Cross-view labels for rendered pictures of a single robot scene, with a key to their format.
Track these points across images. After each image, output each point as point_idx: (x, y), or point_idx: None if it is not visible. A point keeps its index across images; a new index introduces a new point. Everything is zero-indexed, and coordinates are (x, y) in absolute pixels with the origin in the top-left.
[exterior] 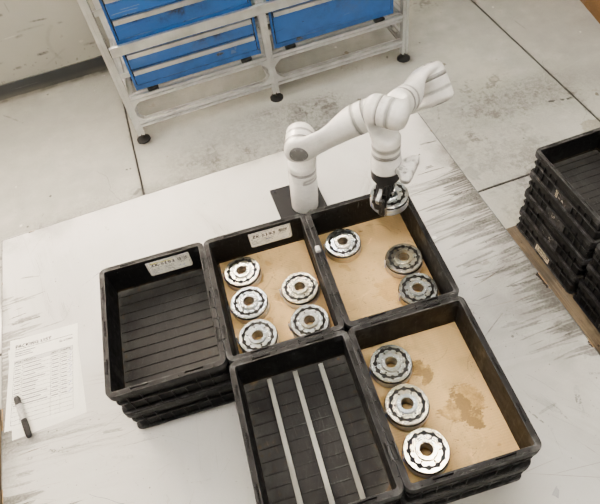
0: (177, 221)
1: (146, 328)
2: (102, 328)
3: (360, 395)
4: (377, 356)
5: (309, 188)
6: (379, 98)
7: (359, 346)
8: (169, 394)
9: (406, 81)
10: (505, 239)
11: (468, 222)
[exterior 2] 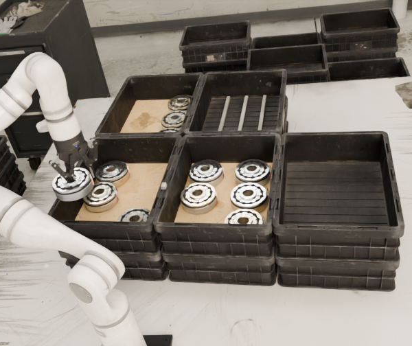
0: None
1: (358, 212)
2: (395, 175)
3: (199, 128)
4: None
5: None
6: (41, 58)
7: (182, 123)
8: (339, 158)
9: None
10: (0, 244)
11: (6, 269)
